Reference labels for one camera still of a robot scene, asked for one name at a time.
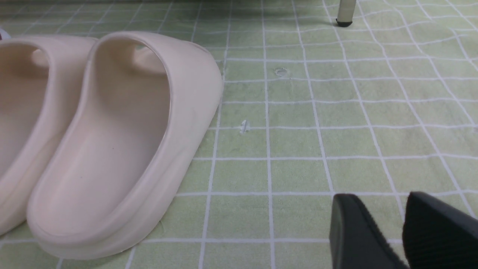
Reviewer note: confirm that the green checkered mat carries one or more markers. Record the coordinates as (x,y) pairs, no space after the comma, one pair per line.
(383,107)

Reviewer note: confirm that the cream foam slide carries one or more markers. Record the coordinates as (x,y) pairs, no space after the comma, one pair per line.
(146,102)
(41,80)

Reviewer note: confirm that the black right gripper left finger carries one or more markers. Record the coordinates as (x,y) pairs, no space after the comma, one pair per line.
(356,242)

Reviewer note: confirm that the metal shoe rack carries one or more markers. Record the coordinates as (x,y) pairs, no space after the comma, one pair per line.
(346,13)

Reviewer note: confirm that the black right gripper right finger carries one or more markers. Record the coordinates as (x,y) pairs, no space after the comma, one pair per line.
(438,236)

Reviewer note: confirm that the left cream foam slide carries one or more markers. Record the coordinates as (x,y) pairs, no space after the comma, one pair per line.
(41,80)

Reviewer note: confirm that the right cream foam slide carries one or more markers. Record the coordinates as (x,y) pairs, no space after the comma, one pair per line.
(146,102)

